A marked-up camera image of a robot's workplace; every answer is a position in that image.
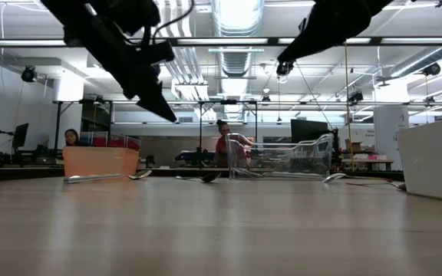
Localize black aluminium table frame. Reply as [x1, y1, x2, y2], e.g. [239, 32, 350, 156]
[0, 165, 405, 183]

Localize person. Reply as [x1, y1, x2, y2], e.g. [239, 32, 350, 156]
[63, 128, 81, 148]
[213, 118, 256, 169]

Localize white column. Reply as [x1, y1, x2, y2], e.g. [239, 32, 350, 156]
[51, 72, 85, 103]
[372, 82, 410, 172]

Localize black ceiling beam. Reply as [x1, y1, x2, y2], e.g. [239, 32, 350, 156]
[0, 36, 442, 48]

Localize black tall metal frame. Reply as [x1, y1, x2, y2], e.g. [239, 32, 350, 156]
[51, 98, 442, 169]

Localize silver ventilation duct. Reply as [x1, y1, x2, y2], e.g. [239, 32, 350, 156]
[209, 0, 265, 77]

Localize black monitor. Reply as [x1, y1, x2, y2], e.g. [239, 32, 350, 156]
[12, 122, 30, 149]
[290, 118, 329, 145]

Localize black spoon teal handle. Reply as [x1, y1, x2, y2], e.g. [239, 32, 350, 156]
[190, 171, 223, 183]

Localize blue table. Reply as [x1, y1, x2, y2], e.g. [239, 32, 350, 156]
[173, 149, 216, 163]

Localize red storage box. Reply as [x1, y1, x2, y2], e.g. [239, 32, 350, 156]
[109, 134, 142, 151]

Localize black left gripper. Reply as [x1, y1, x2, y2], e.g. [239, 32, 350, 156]
[101, 41, 177, 123]

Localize clear plastic bin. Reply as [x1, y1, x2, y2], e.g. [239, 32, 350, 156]
[226, 132, 335, 182]

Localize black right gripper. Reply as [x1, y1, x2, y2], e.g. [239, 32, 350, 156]
[277, 0, 393, 64]

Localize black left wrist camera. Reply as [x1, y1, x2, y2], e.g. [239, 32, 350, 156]
[139, 39, 176, 65]

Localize cardboard box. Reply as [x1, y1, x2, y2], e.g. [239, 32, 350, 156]
[344, 138, 364, 153]

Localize white plastic bin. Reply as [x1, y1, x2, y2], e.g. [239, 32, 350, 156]
[395, 114, 442, 204]

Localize wooden table pink items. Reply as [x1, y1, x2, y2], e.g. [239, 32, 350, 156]
[339, 153, 394, 172]

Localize orange translucent plastic bin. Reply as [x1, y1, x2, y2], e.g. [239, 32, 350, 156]
[62, 146, 140, 179]

